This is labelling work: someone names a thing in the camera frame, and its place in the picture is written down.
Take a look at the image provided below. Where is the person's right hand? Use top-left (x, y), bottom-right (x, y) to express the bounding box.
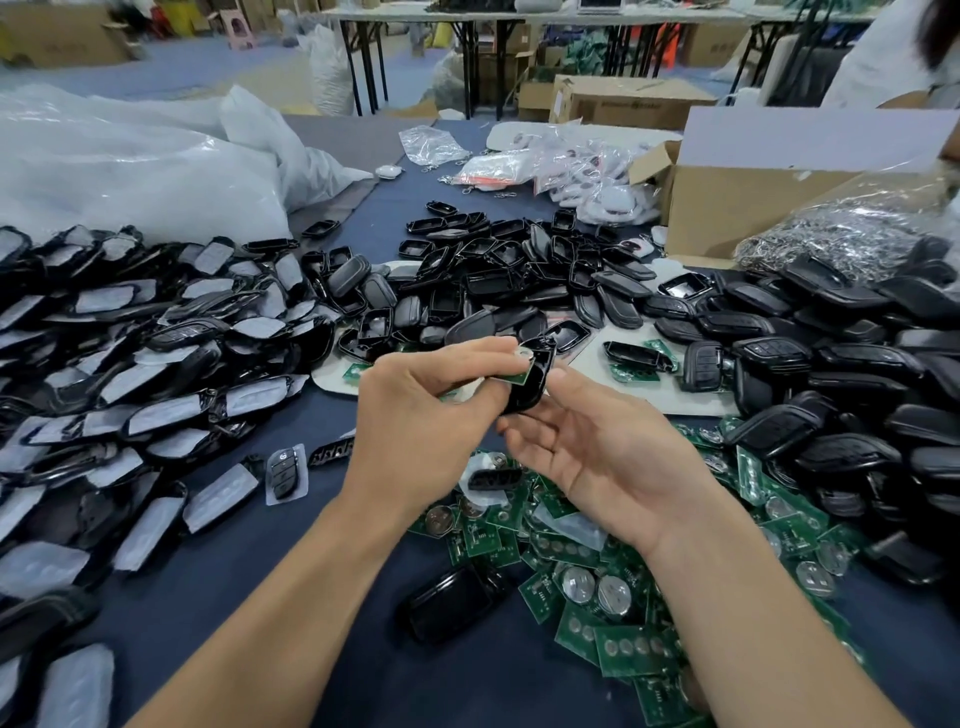
top-left (498, 364), bottom-right (729, 554)

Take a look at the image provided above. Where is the person's left hand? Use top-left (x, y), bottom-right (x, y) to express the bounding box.
top-left (342, 337), bottom-right (534, 519)

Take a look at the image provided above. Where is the pile of green circuit boards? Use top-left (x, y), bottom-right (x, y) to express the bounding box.
top-left (408, 337), bottom-right (872, 728)

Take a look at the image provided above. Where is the lone glossy black shell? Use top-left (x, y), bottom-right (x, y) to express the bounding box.
top-left (393, 558), bottom-right (512, 650)

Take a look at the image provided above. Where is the pile of black shell halves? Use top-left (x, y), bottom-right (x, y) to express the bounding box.
top-left (333, 199), bottom-right (722, 377)

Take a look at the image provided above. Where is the pile of assembled black fobs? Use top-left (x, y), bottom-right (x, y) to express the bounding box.
top-left (675, 232), bottom-right (960, 594)

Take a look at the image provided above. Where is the pile of shells with pads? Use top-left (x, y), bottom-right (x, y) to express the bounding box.
top-left (0, 222), bottom-right (362, 728)

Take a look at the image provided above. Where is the person's left forearm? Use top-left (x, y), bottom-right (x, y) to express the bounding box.
top-left (127, 495), bottom-right (414, 728)

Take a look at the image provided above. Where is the person's right forearm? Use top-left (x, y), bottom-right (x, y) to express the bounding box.
top-left (645, 502), bottom-right (909, 728)

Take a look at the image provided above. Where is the small black button strip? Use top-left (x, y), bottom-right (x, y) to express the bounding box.
top-left (307, 432), bottom-right (359, 470)

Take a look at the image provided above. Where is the clear plastic film piece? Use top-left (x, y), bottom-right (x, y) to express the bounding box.
top-left (457, 450), bottom-right (519, 512)

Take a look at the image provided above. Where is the clear bag with red label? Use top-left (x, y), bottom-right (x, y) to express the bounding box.
top-left (442, 150), bottom-right (534, 192)

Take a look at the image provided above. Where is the heap of clear parts bags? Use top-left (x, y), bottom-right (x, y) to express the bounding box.
top-left (528, 132), bottom-right (662, 227)

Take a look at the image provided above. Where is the large open cardboard box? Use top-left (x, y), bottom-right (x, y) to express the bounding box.
top-left (627, 105), bottom-right (960, 269)

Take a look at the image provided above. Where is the small crumpled clear plastic bag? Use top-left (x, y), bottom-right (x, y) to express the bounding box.
top-left (397, 126), bottom-right (473, 170)

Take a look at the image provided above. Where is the clear bag of metal parts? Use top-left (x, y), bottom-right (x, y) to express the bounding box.
top-left (735, 172), bottom-right (960, 287)

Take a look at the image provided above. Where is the brown cardboard box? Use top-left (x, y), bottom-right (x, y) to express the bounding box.
top-left (549, 75), bottom-right (719, 132)

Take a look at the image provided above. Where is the white sack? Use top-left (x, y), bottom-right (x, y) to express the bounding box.
top-left (304, 22), bottom-right (357, 117)

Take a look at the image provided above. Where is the large white plastic bag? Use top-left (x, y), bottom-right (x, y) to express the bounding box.
top-left (0, 82), bottom-right (377, 245)

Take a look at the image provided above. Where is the pink plastic stool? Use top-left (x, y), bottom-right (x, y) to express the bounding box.
top-left (217, 7), bottom-right (255, 50)

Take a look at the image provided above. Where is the long white table top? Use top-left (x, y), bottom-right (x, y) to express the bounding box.
top-left (322, 4), bottom-right (887, 26)

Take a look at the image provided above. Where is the tan cardboard box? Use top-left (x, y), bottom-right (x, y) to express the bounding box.
top-left (0, 4), bottom-right (134, 69)

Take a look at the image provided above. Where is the black metal table frame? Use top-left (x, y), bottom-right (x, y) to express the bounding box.
top-left (330, 15), bottom-right (519, 119)

